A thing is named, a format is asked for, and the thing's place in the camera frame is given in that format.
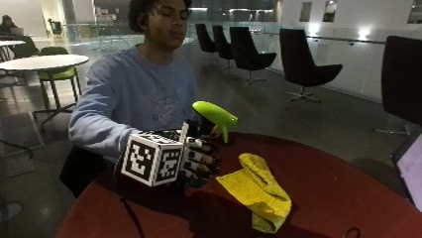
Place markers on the spray bottle with green trigger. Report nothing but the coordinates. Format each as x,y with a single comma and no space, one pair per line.
215,114

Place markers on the white cube with black markers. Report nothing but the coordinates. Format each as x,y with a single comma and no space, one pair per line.
152,160

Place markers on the yellow cloth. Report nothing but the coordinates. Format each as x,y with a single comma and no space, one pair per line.
259,188

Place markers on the person in blue sweatshirt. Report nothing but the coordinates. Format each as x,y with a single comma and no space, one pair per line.
132,89

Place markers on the black seat of person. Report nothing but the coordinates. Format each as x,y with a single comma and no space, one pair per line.
82,168

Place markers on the black swivel chair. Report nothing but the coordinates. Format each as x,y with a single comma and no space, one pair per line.
223,43
248,49
206,38
304,59
403,79

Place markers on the green chair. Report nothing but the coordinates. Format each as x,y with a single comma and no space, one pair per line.
58,73

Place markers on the metal handrail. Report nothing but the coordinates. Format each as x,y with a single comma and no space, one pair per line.
335,39

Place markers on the dark wall window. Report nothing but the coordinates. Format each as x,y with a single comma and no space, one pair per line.
307,11
331,11

